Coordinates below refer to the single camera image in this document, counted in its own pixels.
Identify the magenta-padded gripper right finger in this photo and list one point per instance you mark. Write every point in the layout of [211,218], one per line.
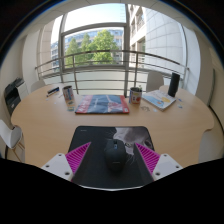
[165,165]

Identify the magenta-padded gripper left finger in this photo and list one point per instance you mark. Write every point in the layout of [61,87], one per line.
[60,165]

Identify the black computer mouse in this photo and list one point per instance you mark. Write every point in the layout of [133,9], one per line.
[115,156]

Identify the black animal-print mouse pad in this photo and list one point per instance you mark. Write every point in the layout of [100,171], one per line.
[95,140]

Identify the white chair with wooden legs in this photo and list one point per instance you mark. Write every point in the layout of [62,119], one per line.
[10,135]

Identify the light illustrated book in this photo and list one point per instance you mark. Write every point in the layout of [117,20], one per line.
[159,99]

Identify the printed mug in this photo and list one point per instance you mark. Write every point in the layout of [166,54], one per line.
[68,94]

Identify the red magazine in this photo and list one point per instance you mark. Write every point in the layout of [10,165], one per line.
[101,104]

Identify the white cup with orange print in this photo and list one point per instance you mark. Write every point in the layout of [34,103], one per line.
[135,96]

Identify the black cylinder speaker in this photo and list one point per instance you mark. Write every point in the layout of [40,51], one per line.
[173,84]

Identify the black printer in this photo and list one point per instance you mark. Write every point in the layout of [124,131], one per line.
[12,96]

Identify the metal balcony railing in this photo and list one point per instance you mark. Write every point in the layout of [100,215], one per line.
[100,52]

